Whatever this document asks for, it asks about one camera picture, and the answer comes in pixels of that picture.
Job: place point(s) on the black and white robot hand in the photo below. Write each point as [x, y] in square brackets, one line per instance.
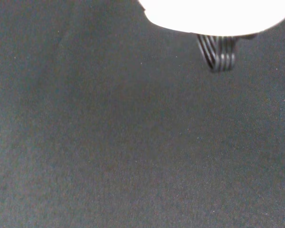
[216, 14]

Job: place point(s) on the black cloth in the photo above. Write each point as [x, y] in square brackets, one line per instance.
[109, 142]

